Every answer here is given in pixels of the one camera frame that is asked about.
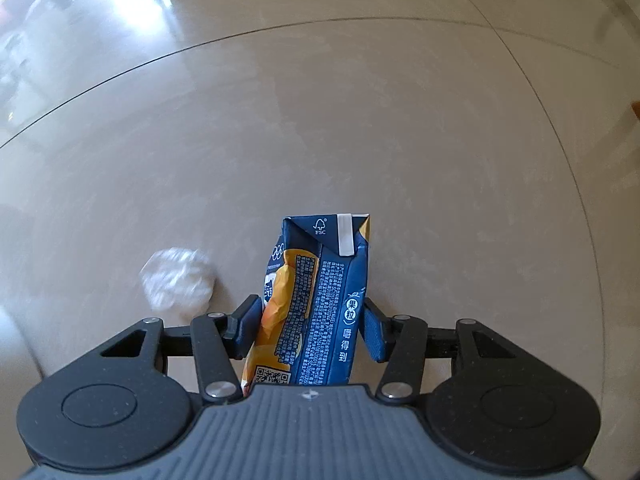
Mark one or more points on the blue orange drink carton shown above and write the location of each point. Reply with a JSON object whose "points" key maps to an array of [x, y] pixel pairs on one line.
{"points": [[325, 300]]}

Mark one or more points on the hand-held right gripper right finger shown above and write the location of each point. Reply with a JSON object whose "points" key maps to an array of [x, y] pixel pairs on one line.
{"points": [[374, 335]]}

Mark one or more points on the large crumpled white tissue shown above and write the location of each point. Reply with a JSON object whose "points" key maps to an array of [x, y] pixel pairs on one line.
{"points": [[177, 285]]}

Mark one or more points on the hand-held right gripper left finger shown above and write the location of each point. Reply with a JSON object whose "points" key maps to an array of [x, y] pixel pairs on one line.
{"points": [[247, 332]]}

